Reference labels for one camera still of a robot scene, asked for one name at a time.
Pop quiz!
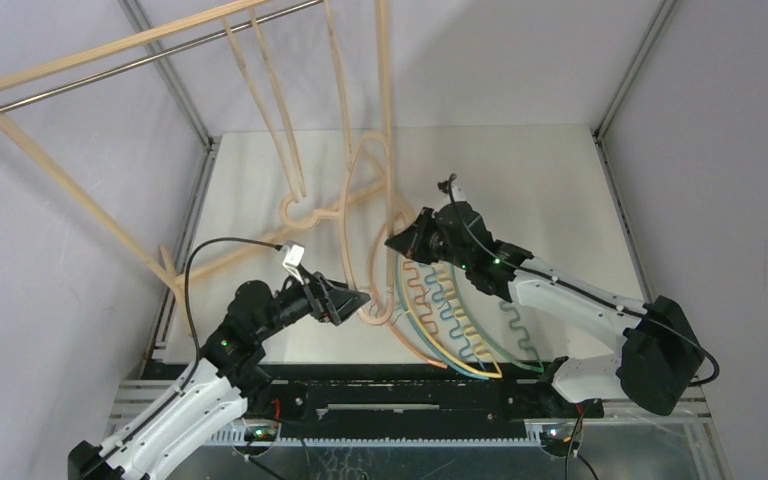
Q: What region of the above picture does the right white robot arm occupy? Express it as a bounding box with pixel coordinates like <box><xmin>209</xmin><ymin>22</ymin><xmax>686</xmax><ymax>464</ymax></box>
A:
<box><xmin>385</xmin><ymin>201</ymin><xmax>707</xmax><ymax>416</ymax></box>

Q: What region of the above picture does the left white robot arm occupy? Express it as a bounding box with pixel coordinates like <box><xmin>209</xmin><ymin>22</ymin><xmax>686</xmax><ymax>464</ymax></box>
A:
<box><xmin>67</xmin><ymin>271</ymin><xmax>371</xmax><ymax>479</ymax></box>

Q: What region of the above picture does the metal hanging rod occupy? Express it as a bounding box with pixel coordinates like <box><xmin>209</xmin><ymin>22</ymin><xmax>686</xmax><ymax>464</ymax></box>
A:
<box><xmin>0</xmin><ymin>1</ymin><xmax>324</xmax><ymax>113</ymax></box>

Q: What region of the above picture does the blue wire hanger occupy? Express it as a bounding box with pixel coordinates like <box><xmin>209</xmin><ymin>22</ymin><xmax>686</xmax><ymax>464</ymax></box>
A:
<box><xmin>390</xmin><ymin>251</ymin><xmax>491</xmax><ymax>380</ymax></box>

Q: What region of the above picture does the beige plastic hanger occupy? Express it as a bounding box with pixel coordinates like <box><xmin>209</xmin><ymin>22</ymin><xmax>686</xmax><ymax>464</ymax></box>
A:
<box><xmin>220</xmin><ymin>16</ymin><xmax>300</xmax><ymax>200</ymax></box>
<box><xmin>279</xmin><ymin>131</ymin><xmax>395</xmax><ymax>288</ymax></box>
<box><xmin>250</xmin><ymin>16</ymin><xmax>307</xmax><ymax>202</ymax></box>
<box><xmin>323</xmin><ymin>0</ymin><xmax>353</xmax><ymax>170</ymax></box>

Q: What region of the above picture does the black camera cable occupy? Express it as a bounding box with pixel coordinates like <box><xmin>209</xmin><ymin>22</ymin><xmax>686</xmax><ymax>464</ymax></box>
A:
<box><xmin>438</xmin><ymin>173</ymin><xmax>721</xmax><ymax>480</ymax></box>
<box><xmin>183</xmin><ymin>237</ymin><xmax>286</xmax><ymax>379</ymax></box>

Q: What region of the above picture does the wooden clothes rack frame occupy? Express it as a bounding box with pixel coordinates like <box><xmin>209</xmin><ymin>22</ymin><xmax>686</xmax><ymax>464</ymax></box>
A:
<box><xmin>0</xmin><ymin>0</ymin><xmax>418</xmax><ymax>338</ymax></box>

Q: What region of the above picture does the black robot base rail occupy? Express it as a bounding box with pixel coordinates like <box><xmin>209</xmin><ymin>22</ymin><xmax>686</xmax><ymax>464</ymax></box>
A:
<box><xmin>138</xmin><ymin>360</ymin><xmax>607</xmax><ymax>442</ymax></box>

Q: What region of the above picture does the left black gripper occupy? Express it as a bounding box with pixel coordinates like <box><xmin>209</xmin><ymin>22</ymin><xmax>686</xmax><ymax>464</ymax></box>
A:
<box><xmin>255</xmin><ymin>263</ymin><xmax>369</xmax><ymax>342</ymax></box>

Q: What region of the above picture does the green wavy wire hanger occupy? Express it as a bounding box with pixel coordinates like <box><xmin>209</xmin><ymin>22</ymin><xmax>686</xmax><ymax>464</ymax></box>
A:
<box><xmin>451</xmin><ymin>273</ymin><xmax>545</xmax><ymax>373</ymax></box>

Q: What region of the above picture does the left black camera cable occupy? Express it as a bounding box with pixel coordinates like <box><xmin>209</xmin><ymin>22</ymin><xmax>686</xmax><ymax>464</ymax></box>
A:
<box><xmin>183</xmin><ymin>237</ymin><xmax>286</xmax><ymax>379</ymax></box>

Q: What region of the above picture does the right aluminium frame post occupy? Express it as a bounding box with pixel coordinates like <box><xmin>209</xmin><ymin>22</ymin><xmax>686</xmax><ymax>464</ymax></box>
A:
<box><xmin>591</xmin><ymin>0</ymin><xmax>683</xmax><ymax>300</ymax></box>

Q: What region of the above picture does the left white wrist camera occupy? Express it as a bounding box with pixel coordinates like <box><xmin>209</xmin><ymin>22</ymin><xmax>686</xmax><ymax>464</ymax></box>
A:
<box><xmin>279</xmin><ymin>241</ymin><xmax>305</xmax><ymax>284</ymax></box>

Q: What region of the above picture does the right black camera cable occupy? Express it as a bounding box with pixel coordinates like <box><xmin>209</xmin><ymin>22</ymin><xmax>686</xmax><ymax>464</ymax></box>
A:
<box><xmin>438</xmin><ymin>173</ymin><xmax>721</xmax><ymax>480</ymax></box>

